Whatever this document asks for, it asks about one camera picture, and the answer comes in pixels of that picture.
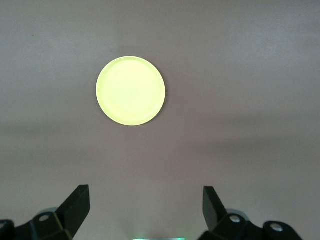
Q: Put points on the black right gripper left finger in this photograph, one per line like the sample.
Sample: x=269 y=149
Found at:
x=75 y=210

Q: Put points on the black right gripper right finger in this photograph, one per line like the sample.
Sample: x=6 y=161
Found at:
x=215 y=215

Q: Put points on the yellow round plate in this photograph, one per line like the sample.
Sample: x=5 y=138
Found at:
x=130 y=91

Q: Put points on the brown table cover mat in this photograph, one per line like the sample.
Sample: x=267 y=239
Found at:
x=225 y=100

